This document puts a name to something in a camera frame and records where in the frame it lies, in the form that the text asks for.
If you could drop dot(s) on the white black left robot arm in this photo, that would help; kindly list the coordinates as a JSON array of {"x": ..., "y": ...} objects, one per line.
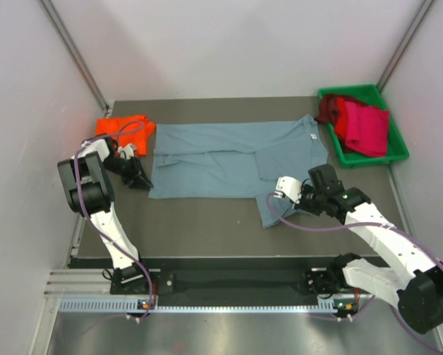
[{"x": 89, "y": 192}]

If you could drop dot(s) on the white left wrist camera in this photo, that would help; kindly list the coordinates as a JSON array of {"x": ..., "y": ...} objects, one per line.
[{"x": 127, "y": 152}]

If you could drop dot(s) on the grey slotted cable duct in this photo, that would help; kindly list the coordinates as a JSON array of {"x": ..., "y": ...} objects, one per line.
[{"x": 138, "y": 306}]

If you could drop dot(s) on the dark red t shirt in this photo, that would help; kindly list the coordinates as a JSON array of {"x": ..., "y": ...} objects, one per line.
[{"x": 328, "y": 111}]

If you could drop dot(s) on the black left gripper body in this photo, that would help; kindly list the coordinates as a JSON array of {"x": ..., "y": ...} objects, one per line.
[{"x": 128, "y": 169}]

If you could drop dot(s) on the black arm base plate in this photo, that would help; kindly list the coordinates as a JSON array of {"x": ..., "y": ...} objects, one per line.
[{"x": 182, "y": 281}]

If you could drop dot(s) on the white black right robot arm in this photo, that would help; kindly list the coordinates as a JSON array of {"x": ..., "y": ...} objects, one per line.
[{"x": 413, "y": 283}]

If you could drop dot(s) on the pink t shirt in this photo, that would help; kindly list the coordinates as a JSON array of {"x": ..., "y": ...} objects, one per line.
[{"x": 367, "y": 131}]

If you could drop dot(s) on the orange folded t shirt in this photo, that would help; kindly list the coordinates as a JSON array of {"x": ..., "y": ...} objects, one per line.
[{"x": 136, "y": 130}]

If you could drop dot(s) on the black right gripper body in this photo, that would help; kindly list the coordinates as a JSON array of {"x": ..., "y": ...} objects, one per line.
[{"x": 311, "y": 200}]

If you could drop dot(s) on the blue grey t shirt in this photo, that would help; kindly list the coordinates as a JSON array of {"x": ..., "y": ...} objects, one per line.
[{"x": 237, "y": 161}]

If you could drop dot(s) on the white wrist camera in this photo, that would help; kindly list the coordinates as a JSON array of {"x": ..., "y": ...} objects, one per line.
[
  {"x": 127, "y": 152},
  {"x": 288, "y": 188}
]

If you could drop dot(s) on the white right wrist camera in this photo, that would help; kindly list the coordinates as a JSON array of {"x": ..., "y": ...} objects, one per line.
[{"x": 288, "y": 188}]

